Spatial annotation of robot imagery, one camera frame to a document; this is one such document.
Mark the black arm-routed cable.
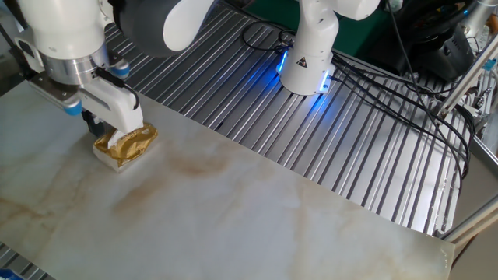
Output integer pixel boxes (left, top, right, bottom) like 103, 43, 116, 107
0, 23, 33, 79

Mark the aluminium table edge rail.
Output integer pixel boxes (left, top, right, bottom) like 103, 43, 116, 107
438, 193, 498, 245

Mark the black steering wheel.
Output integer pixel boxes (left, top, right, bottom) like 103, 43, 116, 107
391, 0, 479, 42

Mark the marble pattern table mat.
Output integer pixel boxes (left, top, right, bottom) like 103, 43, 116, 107
0, 79, 457, 280

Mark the black usb camera cable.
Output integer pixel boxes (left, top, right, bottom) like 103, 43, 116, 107
94, 67, 141, 110

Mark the black floor cable bundle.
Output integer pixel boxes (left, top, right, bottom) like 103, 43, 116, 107
329, 49, 476, 180

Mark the grey camera with blue cap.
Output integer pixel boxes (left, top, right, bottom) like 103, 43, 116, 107
26, 71, 84, 117

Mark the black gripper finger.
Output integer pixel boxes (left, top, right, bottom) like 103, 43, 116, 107
81, 110, 97, 137
95, 119, 114, 138

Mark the gold tissue pack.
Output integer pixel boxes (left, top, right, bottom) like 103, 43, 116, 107
92, 123, 160, 173

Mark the aluminium frame profile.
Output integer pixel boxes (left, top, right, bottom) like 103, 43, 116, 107
434, 34, 498, 118

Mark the black looped cable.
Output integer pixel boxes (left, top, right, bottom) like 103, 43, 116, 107
240, 19, 299, 56

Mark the green board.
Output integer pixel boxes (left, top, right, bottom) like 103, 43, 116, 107
244, 0, 392, 61

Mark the white paper napkin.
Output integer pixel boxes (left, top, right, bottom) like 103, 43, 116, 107
107, 129, 126, 149

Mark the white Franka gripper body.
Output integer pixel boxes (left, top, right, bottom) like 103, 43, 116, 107
14, 26, 146, 135

